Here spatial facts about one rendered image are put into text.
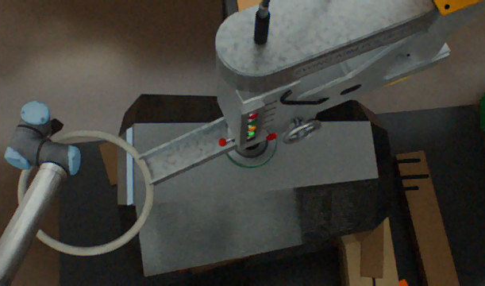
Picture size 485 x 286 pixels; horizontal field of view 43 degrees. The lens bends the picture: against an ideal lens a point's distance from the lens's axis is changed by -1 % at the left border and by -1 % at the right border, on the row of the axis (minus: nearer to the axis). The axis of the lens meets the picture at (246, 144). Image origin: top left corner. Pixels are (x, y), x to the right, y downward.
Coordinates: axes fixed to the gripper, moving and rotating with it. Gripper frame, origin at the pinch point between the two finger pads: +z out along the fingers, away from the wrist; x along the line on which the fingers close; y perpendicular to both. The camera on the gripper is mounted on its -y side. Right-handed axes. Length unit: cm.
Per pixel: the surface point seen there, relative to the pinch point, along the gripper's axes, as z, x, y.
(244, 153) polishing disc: -1, 59, -51
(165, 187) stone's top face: 9.6, 42.2, -22.5
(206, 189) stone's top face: 6, 56, -31
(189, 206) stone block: 11, 54, -23
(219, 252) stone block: 26, 75, -21
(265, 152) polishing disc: -3, 65, -56
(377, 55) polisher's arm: -70, 77, -74
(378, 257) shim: 51, 139, -78
